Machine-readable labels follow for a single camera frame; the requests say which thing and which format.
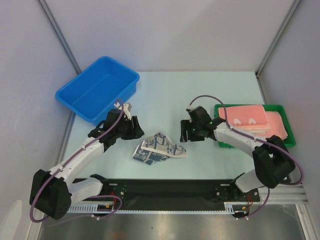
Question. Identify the light pink embroidered towel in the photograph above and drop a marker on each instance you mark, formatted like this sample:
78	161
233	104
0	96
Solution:
255	127

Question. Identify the white slotted cable duct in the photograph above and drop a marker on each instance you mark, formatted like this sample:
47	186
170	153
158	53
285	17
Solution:
92	208

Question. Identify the aluminium frame rail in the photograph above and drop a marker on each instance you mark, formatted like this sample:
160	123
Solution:
288	195

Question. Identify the green plastic tray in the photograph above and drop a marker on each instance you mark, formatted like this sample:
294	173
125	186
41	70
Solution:
289	141

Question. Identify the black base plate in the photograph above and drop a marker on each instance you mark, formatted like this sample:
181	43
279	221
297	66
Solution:
177	195

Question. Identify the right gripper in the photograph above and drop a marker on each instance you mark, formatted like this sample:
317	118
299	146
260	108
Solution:
186	131

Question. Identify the patterned towel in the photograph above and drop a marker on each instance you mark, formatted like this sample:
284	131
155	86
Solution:
158	148

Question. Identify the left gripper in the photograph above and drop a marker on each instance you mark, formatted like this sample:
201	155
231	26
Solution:
135	132

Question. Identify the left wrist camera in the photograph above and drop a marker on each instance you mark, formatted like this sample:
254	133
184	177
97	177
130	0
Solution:
126	108

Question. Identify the blue plastic bin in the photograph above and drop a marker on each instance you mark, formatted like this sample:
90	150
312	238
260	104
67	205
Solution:
92	93

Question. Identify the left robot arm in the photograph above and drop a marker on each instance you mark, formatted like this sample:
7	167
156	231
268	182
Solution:
53	192

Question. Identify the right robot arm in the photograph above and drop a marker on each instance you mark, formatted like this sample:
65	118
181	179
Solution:
271	159

